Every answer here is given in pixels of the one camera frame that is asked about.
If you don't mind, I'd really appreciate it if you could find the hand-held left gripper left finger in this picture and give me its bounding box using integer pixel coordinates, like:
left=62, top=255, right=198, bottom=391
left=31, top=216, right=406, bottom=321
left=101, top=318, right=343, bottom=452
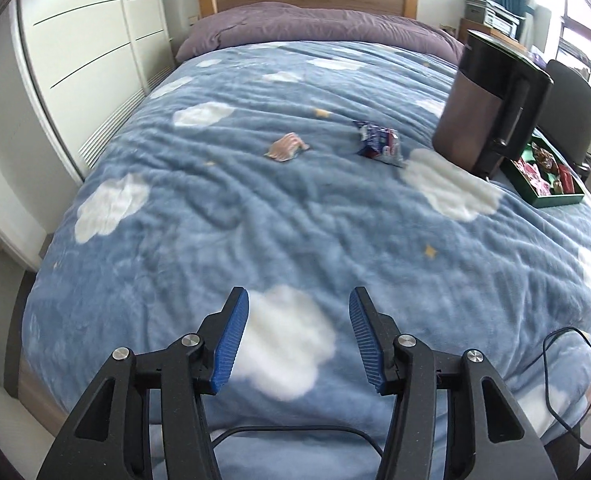
left=38, top=286, right=250, bottom=480

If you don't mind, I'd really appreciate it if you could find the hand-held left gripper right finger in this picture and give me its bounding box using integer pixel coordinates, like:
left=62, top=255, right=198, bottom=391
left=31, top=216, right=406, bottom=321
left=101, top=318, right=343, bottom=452
left=348, top=286, right=559, bottom=480

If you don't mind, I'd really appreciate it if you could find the blue and white snack packet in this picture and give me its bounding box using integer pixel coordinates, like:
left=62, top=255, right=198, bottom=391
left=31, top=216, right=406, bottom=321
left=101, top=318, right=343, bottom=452
left=353, top=121, right=406, bottom=168

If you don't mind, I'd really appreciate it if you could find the small pink snack packet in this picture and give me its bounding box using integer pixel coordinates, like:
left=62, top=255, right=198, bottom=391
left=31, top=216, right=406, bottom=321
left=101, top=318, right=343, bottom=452
left=267, top=132, right=310, bottom=162

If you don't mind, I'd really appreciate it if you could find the green tray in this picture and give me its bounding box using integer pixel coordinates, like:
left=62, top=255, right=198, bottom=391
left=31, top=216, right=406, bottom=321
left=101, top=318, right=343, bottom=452
left=503, top=132, right=587, bottom=209

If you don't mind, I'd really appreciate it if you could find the pink cartoon figure packet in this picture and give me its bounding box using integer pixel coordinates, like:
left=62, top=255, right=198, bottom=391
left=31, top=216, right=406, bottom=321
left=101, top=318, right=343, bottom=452
left=523, top=162, right=553, bottom=196

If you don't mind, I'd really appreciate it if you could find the long red snack packet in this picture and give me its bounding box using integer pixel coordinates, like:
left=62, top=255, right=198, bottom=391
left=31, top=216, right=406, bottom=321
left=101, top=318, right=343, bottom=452
left=555, top=164, right=576, bottom=195

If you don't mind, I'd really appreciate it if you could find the blue cloud print blanket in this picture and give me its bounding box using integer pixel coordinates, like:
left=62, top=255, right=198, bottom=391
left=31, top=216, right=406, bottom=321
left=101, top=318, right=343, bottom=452
left=23, top=40, right=591, bottom=461

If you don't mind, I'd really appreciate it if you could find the black electric kettle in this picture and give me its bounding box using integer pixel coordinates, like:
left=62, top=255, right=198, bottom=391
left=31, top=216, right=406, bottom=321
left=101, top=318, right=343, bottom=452
left=431, top=29, right=555, bottom=180

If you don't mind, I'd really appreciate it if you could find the brown snack packet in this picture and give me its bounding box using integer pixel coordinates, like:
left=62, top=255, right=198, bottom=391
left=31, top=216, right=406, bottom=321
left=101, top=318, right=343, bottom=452
left=531, top=144, right=559, bottom=166

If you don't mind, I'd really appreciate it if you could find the dark grey chair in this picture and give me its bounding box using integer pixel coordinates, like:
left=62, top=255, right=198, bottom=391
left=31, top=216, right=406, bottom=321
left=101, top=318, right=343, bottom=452
left=545, top=59, right=591, bottom=181

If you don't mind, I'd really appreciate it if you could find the purple pillow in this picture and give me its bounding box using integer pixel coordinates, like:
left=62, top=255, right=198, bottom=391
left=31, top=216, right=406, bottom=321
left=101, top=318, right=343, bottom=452
left=174, top=2, right=466, bottom=66

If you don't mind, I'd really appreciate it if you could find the wooden drawer cabinet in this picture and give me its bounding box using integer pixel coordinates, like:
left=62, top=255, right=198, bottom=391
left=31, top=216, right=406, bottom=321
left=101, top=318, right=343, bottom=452
left=458, top=17, right=516, bottom=43

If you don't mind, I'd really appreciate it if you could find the white wardrobe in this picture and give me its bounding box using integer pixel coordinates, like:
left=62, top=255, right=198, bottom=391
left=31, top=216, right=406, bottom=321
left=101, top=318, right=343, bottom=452
left=13, top=0, right=174, bottom=181

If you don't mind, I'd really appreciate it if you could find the grey printer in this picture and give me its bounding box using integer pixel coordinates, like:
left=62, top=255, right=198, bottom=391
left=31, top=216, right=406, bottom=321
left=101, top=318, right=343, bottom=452
left=463, top=0, right=519, bottom=38

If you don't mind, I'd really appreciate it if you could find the black cable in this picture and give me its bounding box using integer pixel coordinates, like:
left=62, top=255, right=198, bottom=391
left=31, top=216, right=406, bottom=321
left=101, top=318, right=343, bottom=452
left=542, top=326, right=591, bottom=449
left=210, top=424, right=383, bottom=461

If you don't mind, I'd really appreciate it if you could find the wooden bed frame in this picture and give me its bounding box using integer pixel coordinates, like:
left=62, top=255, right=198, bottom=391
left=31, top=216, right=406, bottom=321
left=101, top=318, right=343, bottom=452
left=18, top=270, right=61, bottom=436

